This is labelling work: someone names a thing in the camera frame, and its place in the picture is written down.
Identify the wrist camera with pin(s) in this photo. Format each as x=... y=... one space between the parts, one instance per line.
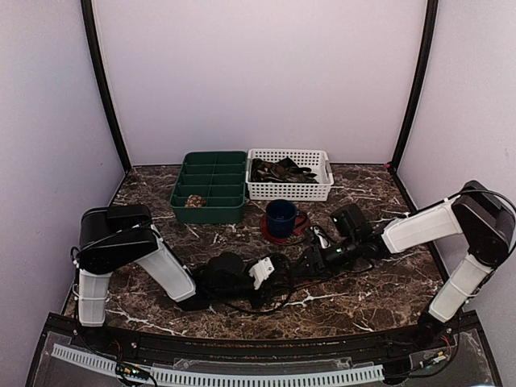
x=350 y=223
x=228 y=275

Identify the blue enamel mug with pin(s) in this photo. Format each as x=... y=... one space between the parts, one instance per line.
x=282 y=217

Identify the white plastic basket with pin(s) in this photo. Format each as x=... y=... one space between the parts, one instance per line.
x=317 y=160

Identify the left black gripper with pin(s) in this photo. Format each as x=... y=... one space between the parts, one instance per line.
x=270 y=283

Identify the rolled brown tie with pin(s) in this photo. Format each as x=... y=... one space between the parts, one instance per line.
x=195 y=201

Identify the green compartment tray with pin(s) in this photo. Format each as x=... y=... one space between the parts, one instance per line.
x=219 y=177

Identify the black front rail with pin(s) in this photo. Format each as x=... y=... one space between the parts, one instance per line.
x=138 y=345

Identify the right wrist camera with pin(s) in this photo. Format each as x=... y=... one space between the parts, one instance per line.
x=350 y=223

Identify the camouflage ties pile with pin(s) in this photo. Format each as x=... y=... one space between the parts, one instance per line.
x=285 y=171

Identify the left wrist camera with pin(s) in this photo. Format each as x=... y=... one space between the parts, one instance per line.
x=228 y=275

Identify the red floral saucer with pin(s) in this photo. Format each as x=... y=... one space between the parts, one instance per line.
x=298 y=236

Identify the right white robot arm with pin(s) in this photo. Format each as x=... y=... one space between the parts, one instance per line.
x=486 y=219

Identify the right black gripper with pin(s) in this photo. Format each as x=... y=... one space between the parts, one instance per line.
x=314 y=259

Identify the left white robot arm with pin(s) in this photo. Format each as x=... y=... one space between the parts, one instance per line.
x=115 y=236

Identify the left black frame post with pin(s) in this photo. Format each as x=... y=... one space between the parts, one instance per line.
x=87 y=10

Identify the white cable duct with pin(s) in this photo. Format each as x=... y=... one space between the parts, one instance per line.
x=210 y=373

